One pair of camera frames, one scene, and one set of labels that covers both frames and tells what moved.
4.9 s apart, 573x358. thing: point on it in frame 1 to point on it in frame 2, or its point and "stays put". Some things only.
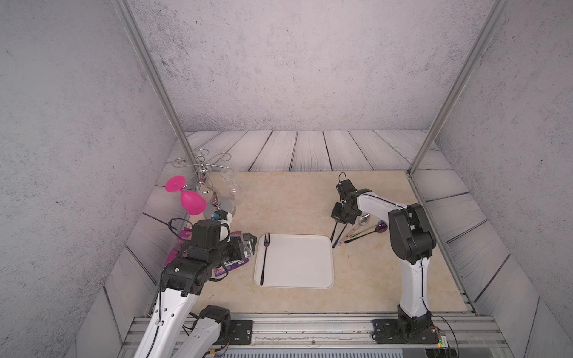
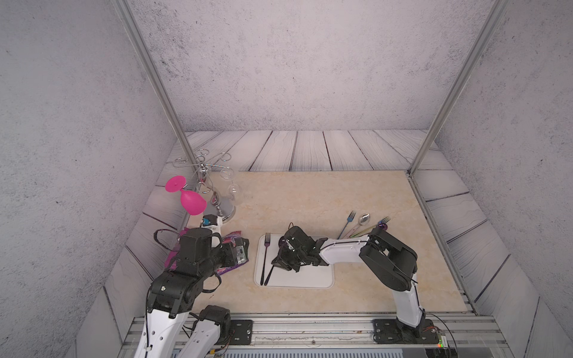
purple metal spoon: (333, 231) to (268, 275)
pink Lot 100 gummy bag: (185, 236) stays put
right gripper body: (341, 213) to (289, 258)
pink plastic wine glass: (191, 201) stays put
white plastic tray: (295, 261) stays put
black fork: (266, 244) stays put
